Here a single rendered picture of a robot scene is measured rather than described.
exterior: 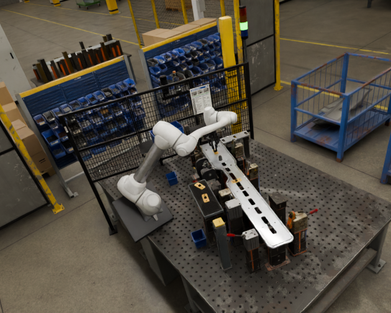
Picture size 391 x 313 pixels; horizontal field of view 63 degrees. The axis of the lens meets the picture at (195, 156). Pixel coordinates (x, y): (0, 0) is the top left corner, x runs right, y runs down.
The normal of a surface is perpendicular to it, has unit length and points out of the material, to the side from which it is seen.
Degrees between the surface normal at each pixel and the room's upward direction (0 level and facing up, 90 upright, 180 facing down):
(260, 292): 0
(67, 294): 0
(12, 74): 90
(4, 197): 93
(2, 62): 90
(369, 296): 0
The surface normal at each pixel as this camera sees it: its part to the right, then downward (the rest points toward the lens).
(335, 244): -0.16, -0.81
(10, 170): 0.61, 0.38
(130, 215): 0.26, -0.34
